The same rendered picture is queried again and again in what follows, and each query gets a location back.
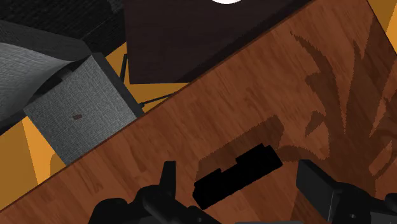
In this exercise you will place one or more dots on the brown wooden table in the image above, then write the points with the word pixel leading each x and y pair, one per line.
pixel 217 108

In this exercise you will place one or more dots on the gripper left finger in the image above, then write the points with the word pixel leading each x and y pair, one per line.
pixel 158 201

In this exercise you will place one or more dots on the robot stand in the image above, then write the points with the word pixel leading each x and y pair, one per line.
pixel 186 40

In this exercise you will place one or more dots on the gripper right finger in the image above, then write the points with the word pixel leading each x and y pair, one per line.
pixel 322 192

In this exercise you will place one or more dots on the black rectangular remote control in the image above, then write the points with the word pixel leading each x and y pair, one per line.
pixel 235 176

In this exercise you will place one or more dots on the grey fabric armchair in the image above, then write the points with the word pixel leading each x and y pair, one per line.
pixel 80 105

